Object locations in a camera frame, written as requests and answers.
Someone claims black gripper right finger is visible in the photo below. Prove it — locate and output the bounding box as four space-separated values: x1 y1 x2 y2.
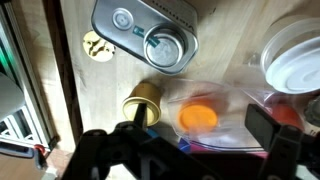
244 103 305 180

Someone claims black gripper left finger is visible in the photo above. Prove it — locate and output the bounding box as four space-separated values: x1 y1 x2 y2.
61 102 158 180

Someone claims grey Vietnam coffee bag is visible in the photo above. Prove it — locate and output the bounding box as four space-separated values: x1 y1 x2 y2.
90 0 200 75

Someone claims red round container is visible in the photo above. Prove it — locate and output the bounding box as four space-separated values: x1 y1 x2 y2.
272 104 305 130

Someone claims clear plastic bag pink zip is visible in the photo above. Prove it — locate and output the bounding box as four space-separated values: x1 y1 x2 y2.
165 78 320 158

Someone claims blue bowl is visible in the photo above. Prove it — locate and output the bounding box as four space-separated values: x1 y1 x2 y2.
145 127 159 138

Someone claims orange round container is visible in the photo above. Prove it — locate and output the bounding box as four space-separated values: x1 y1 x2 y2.
177 99 220 135

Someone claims yellow cup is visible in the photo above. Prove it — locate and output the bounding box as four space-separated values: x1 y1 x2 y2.
121 81 163 127

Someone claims dark blue mug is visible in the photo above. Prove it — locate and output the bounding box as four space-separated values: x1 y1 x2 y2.
177 137 192 154

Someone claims small gold metal object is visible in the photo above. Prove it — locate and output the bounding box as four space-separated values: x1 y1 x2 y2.
82 30 116 64

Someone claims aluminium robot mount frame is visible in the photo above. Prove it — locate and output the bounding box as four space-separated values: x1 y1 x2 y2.
0 0 58 159

